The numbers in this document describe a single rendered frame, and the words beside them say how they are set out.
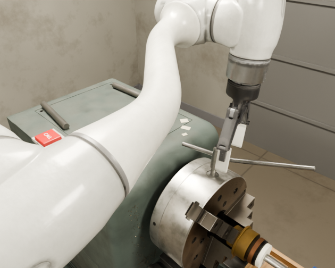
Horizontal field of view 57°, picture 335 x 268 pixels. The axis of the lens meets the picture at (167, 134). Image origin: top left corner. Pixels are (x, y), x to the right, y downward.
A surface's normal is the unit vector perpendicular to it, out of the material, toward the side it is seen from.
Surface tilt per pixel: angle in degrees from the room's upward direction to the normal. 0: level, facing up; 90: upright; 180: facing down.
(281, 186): 0
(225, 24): 82
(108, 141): 26
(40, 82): 90
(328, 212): 0
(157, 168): 48
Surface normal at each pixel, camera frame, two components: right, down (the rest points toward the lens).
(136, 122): 0.40, -0.60
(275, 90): -0.67, 0.41
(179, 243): -0.67, 0.16
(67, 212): 0.62, -0.15
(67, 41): 0.74, 0.37
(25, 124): 0.00, -0.83
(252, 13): -0.43, 0.36
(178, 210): -0.51, -0.27
